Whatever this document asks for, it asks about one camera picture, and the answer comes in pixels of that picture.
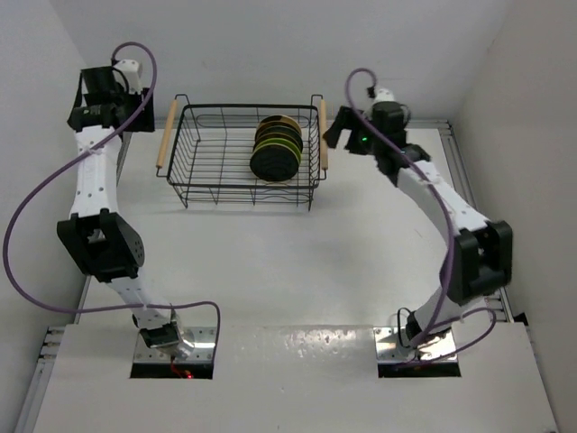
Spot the lime green plate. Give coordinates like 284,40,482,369
253,137,302,152

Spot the brown yellow patterned plate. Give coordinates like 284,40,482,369
255,122,302,138
259,115,301,131

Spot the black glossy plate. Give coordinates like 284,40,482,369
250,144,299,182

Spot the blue floral celadon plate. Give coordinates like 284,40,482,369
255,128,302,143

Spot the beige plate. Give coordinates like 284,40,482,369
270,145,300,182

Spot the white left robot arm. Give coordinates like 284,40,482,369
57,60,185,357

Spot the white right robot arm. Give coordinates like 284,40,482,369
323,101,513,348

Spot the left wooden rack handle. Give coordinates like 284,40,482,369
155,98,178,170

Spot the wooden rack handle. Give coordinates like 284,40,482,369
155,98,178,170
318,98,328,171

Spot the right wooden rack handle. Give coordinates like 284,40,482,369
318,98,328,171

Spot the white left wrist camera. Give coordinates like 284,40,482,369
113,60,143,95

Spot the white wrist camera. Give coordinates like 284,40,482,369
113,60,143,95
372,88,397,104

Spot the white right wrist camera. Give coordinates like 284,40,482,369
372,88,397,104

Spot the black wire dish rack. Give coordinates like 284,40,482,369
156,94,327,207

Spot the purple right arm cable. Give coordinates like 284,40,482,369
344,68,497,364

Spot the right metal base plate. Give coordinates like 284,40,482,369
373,326,457,364

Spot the metal base plate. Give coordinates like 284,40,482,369
133,327,216,364
373,326,457,364

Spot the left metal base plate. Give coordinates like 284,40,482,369
133,327,216,364

